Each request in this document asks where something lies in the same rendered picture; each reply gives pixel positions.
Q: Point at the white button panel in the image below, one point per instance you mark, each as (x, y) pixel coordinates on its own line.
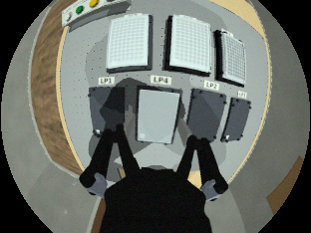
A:
(80, 12)

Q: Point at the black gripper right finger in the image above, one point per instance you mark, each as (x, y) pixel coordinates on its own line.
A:
(213, 184)

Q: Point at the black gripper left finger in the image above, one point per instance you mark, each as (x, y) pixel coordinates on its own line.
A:
(94, 176)

